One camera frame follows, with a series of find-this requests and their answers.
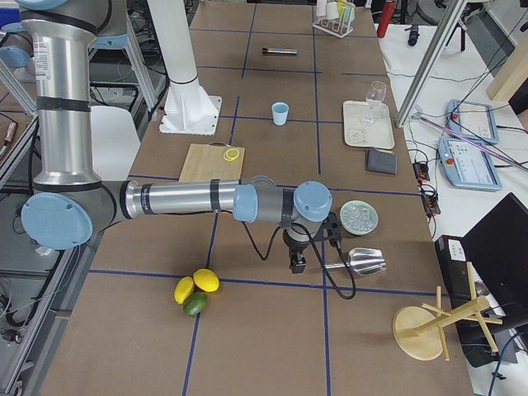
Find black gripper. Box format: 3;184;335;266
283;225;322;274

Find steel muddler black tip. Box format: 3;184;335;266
262;47;298;56

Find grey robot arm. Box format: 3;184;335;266
19;1;336;273

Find whole yellow lemon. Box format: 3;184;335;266
173;276;195;304
192;268;220;293

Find light blue plastic cup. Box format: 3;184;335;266
271;101;290;126

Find white cup in rack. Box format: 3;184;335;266
325;1;339;21

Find pale green cup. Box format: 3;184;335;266
342;2;356;24

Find pink cup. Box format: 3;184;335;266
315;0;328;19

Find yellow cup in rack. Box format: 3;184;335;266
337;0;347;16

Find steel ice scoop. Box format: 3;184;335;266
325;247;387;276

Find green bowl of ice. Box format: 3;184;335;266
339;200;379;236

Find green lime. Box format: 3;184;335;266
182;292;208;317

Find bamboo cutting board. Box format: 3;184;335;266
179;144;245;182

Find folded grey cloth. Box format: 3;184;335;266
365;148;398;175

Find round wooden stand base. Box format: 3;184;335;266
392;262;502;361

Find cream bear serving tray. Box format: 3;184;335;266
342;101;395;150

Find clear wine glass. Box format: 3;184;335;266
361;81;387;125

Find silver rod stand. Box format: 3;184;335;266
410;111;528;170

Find blue teach pendant near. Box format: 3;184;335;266
437;138;502;191

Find blue teach pendant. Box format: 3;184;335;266
437;138;502;191
446;99;499;144

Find black monitor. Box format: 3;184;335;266
462;193;527;332

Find blue teach pendant far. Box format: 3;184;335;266
446;99;499;144

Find red cylinder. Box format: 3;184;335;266
376;0;396;38

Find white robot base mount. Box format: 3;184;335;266
148;0;222;135

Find white wire cup rack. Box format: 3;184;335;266
313;0;356;38

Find aluminium frame post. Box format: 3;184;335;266
395;0;468;128

